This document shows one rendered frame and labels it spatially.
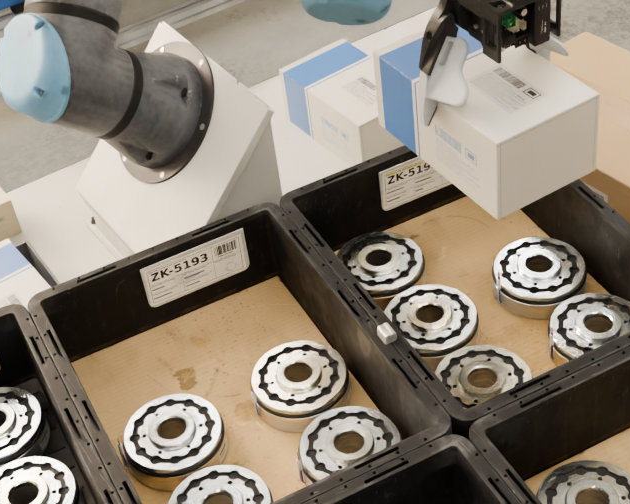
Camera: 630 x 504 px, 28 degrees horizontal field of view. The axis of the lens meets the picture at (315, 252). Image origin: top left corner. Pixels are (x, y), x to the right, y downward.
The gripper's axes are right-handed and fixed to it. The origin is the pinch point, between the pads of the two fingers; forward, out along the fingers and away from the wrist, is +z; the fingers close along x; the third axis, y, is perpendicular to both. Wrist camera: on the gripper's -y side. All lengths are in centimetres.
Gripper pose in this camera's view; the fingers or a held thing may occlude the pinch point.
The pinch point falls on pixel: (482, 94)
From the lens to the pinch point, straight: 124.2
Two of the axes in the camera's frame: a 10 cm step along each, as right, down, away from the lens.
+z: 1.0, 7.4, 6.6
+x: 8.4, -4.2, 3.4
